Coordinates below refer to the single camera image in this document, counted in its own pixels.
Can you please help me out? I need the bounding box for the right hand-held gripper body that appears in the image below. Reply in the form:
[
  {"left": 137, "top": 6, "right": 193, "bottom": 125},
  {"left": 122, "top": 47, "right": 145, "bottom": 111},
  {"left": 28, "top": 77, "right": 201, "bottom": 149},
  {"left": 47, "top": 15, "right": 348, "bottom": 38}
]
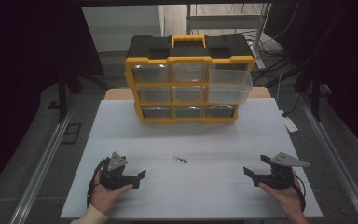
[{"left": 255, "top": 151, "right": 310, "bottom": 191}]

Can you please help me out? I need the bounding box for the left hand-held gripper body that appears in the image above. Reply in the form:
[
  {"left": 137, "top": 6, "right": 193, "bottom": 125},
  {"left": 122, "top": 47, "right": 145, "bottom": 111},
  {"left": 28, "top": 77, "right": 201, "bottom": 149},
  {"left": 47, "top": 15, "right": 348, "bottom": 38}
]
[{"left": 100, "top": 151, "right": 129, "bottom": 191}]

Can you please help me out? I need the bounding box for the clear plastic drawer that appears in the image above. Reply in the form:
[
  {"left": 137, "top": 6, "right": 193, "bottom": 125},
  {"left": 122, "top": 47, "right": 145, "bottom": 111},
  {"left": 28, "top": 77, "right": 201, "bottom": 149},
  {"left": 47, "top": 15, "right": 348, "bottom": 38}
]
[{"left": 207, "top": 67, "right": 254, "bottom": 105}]

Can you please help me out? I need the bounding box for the person's right hand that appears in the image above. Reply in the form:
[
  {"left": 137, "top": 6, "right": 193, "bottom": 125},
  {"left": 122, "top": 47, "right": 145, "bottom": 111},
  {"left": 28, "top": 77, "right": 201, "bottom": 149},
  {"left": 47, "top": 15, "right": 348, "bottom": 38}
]
[{"left": 258, "top": 169, "right": 305, "bottom": 216}]

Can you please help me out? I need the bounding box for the person's left hand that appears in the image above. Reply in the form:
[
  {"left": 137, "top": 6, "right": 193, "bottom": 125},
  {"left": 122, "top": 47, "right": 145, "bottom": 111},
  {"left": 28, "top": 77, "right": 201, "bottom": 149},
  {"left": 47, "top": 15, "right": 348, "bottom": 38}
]
[{"left": 89, "top": 171, "right": 134, "bottom": 216}]

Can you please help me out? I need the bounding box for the white power strip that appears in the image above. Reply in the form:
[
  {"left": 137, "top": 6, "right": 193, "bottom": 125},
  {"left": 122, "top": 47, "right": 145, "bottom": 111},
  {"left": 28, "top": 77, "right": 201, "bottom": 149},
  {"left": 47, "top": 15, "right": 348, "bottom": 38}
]
[{"left": 280, "top": 109, "right": 299, "bottom": 133}]

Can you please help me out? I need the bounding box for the black stand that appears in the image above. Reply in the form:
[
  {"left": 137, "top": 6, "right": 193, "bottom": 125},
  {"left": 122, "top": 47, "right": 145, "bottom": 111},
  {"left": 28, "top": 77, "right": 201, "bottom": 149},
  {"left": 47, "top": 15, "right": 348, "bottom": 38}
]
[
  {"left": 47, "top": 66, "right": 110, "bottom": 123},
  {"left": 293, "top": 60, "right": 333, "bottom": 123}
]

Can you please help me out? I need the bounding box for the group of closed clear drawers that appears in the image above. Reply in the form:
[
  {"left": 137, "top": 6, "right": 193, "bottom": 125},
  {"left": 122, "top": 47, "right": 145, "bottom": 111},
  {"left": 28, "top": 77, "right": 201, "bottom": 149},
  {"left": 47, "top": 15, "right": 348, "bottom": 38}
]
[{"left": 131, "top": 63, "right": 236, "bottom": 119}]

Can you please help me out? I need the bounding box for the dark curtain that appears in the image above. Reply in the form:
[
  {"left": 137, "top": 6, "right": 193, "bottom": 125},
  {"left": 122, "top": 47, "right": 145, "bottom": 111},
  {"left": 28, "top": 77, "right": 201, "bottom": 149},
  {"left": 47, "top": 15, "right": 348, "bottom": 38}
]
[
  {"left": 0, "top": 0, "right": 105, "bottom": 200},
  {"left": 264, "top": 0, "right": 358, "bottom": 153}
]

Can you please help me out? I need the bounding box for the yellow black drawer organizer cabinet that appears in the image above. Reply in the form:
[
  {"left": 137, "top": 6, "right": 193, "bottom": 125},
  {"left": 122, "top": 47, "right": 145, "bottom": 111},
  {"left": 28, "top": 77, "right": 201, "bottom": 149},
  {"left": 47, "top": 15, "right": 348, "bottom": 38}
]
[{"left": 124, "top": 33, "right": 255, "bottom": 125}]

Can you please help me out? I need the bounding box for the grey metal stand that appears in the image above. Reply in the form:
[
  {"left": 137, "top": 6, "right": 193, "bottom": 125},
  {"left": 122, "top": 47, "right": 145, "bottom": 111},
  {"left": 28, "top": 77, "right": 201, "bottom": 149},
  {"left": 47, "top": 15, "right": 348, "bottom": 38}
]
[{"left": 186, "top": 3, "right": 272, "bottom": 71}]

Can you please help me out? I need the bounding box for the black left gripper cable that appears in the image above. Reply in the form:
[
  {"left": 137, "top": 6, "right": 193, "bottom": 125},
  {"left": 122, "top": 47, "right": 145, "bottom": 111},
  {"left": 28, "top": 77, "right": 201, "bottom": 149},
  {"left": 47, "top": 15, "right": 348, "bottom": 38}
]
[{"left": 87, "top": 157, "right": 110, "bottom": 208}]

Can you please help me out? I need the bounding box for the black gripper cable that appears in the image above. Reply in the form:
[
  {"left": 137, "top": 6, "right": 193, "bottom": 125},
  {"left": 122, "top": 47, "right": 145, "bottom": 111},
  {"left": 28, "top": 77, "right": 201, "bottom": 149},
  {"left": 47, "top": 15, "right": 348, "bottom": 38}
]
[
  {"left": 292, "top": 173, "right": 308, "bottom": 213},
  {"left": 87, "top": 157, "right": 110, "bottom": 208}
]

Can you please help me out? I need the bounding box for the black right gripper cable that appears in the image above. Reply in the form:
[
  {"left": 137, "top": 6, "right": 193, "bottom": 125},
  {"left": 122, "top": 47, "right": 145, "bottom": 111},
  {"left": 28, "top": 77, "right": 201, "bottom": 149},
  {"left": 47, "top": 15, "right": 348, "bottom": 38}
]
[{"left": 292, "top": 173, "right": 308, "bottom": 213}]

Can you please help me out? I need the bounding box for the aluminium frame rail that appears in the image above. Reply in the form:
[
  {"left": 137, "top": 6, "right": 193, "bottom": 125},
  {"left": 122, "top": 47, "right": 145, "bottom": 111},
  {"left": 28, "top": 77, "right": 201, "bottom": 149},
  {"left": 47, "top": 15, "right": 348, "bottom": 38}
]
[
  {"left": 297, "top": 92, "right": 358, "bottom": 224},
  {"left": 8, "top": 105, "right": 76, "bottom": 224}
]

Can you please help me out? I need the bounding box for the bundle of floor cables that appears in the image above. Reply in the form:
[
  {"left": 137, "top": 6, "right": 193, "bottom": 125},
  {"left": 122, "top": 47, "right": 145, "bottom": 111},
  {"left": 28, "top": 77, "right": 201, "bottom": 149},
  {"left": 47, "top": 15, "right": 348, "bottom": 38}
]
[{"left": 245, "top": 29, "right": 302, "bottom": 88}]

